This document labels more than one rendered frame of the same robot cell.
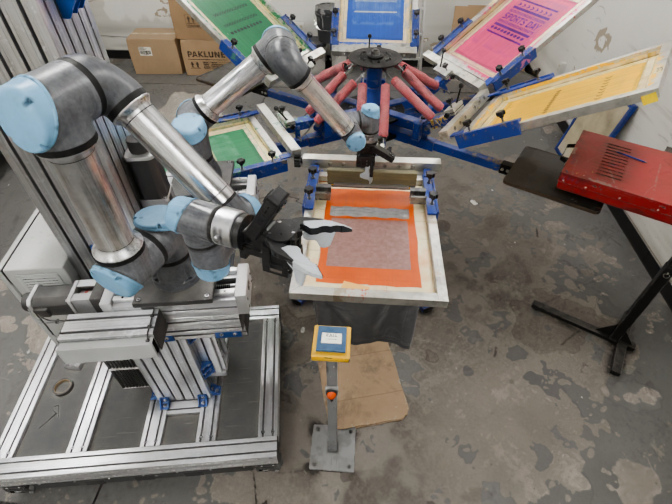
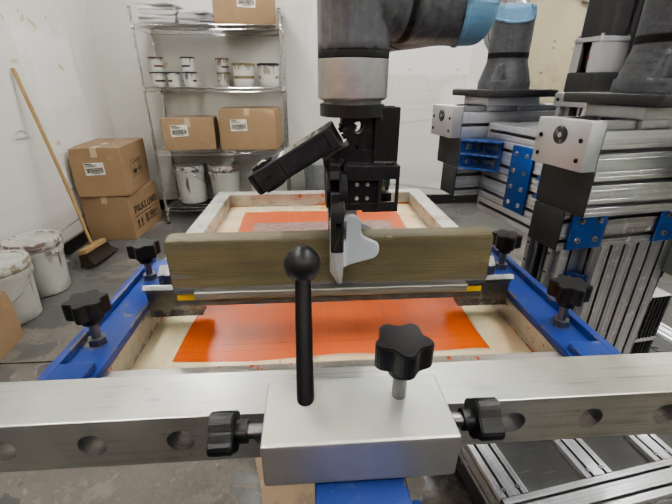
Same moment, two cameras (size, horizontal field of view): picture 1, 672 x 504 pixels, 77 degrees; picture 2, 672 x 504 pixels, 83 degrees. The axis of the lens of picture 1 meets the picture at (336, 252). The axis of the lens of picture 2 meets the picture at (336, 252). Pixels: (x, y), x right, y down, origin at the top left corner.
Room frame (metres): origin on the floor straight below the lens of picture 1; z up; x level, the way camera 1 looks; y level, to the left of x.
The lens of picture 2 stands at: (2.07, -0.22, 1.28)
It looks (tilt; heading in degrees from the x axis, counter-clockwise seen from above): 24 degrees down; 172
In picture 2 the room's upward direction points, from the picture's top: straight up
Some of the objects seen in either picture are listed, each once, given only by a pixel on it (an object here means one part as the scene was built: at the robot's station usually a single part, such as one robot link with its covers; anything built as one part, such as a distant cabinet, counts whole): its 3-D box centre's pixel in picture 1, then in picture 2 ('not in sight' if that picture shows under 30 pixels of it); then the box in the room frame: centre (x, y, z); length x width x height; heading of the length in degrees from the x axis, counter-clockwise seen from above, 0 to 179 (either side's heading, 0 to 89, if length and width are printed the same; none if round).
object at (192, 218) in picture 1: (197, 220); not in sight; (0.64, 0.27, 1.65); 0.11 x 0.08 x 0.09; 69
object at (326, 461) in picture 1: (332, 404); not in sight; (0.82, 0.01, 0.48); 0.22 x 0.22 x 0.96; 86
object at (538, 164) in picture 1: (474, 156); not in sight; (2.05, -0.77, 0.91); 1.34 x 0.40 x 0.08; 56
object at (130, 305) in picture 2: (429, 197); (132, 322); (1.60, -0.44, 0.97); 0.30 x 0.05 x 0.07; 176
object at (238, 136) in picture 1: (223, 134); not in sight; (2.03, 0.60, 1.05); 1.08 x 0.61 x 0.23; 116
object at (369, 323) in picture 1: (365, 316); not in sight; (1.08, -0.12, 0.74); 0.45 x 0.03 x 0.43; 86
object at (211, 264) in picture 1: (213, 249); not in sight; (0.66, 0.27, 1.55); 0.11 x 0.08 x 0.11; 159
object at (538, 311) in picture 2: (311, 192); (522, 307); (1.63, 0.12, 0.98); 0.30 x 0.05 x 0.07; 176
